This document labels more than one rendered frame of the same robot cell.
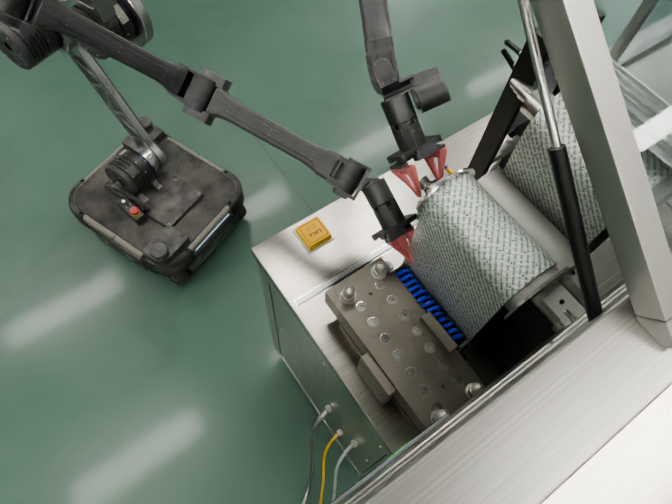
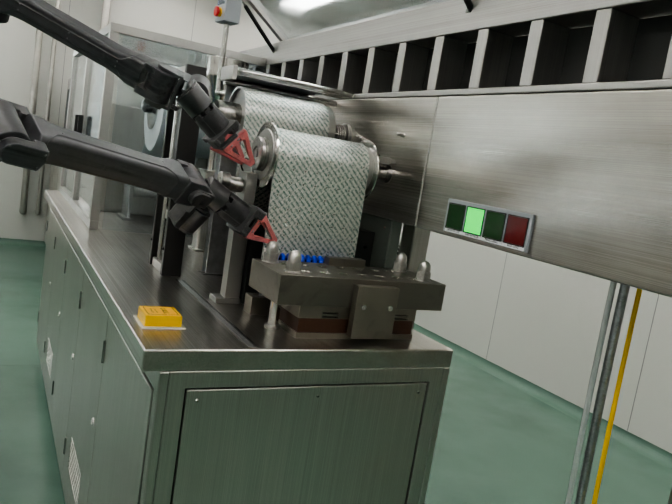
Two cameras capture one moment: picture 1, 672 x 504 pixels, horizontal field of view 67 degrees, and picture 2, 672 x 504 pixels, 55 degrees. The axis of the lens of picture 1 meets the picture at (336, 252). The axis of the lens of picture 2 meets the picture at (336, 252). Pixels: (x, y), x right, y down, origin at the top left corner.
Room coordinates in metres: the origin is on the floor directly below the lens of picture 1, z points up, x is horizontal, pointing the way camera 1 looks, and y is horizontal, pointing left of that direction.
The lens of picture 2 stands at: (0.12, 1.18, 1.25)
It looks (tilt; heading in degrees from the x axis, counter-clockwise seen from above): 8 degrees down; 281
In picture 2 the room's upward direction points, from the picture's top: 9 degrees clockwise
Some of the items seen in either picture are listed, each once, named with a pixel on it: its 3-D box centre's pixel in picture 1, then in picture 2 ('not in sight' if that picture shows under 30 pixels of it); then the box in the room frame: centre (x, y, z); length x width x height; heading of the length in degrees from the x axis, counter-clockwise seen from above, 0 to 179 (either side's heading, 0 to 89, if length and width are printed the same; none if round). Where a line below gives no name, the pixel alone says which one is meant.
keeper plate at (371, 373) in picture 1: (374, 380); (373, 312); (0.28, -0.12, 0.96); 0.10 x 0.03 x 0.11; 40
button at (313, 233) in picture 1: (313, 233); (159, 316); (0.66, 0.06, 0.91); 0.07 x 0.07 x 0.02; 40
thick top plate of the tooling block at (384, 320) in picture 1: (405, 347); (348, 284); (0.35, -0.18, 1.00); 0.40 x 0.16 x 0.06; 40
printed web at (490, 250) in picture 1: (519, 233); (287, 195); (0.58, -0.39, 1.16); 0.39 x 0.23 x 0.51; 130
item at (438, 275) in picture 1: (443, 285); (314, 227); (0.46, -0.24, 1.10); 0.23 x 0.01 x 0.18; 40
